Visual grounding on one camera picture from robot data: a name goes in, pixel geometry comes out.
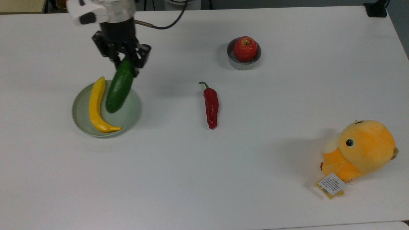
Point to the yellow banana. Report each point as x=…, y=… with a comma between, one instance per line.
x=95, y=107

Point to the red chili pepper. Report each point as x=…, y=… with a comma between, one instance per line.
x=211, y=107

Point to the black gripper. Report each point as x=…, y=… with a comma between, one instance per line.
x=118, y=38

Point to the orange plush chick toy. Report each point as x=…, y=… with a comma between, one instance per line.
x=364, y=148

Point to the grey round pedestal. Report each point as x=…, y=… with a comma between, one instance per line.
x=191, y=4

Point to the beige board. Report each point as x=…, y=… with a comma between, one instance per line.
x=20, y=5

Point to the pale green plate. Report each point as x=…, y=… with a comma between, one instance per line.
x=127, y=111

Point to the small grey bowl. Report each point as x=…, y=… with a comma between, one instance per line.
x=243, y=65

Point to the white yellow hang tag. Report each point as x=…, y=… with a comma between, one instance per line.
x=332, y=185

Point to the black clamp mount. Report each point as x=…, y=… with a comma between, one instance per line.
x=376, y=9

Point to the green cucumber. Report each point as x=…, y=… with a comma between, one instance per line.
x=119, y=86

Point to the red apple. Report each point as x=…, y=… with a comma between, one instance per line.
x=245, y=49

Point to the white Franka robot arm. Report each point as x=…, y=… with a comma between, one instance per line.
x=108, y=9

